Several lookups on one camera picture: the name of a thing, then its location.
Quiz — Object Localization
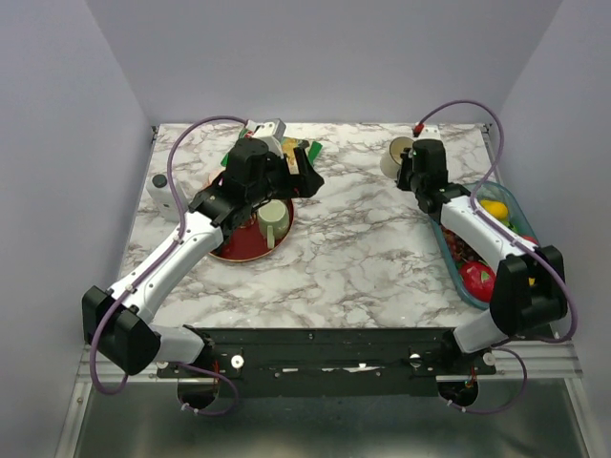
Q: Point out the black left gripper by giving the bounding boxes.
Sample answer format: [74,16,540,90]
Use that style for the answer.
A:
[247,147,324,206]

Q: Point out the cream mug with black rim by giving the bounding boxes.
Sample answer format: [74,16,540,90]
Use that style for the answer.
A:
[379,136,413,180]

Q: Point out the light green mug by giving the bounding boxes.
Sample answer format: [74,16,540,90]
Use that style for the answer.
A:
[257,199,290,250]

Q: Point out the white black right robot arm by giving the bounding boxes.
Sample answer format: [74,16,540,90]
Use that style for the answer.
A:
[396,138,569,374]

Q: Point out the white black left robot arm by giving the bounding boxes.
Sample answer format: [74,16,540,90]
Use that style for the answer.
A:
[81,138,324,377]

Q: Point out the green chips bag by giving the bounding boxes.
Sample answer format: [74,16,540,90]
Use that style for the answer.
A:
[282,136,323,164]

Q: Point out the teal transparent fruit container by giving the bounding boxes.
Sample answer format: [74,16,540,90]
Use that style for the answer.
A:
[431,181,537,310]

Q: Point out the yellow toy lemon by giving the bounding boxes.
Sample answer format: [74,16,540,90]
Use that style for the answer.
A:
[479,199,509,220]

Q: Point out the dark toy grapes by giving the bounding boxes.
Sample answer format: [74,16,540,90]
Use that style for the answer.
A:
[440,226,480,263]

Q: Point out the red toy dragon fruit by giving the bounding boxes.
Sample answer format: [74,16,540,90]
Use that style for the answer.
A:
[459,261,495,302]

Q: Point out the white bottle grey cap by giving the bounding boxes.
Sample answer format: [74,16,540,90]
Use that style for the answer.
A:
[145,174,179,223]

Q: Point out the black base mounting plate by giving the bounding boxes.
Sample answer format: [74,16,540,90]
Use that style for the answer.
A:
[156,326,497,400]

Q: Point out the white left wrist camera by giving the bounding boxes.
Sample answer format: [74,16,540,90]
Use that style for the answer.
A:
[245,118,286,156]

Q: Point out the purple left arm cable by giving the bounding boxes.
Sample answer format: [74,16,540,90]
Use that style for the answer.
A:
[89,114,249,396]

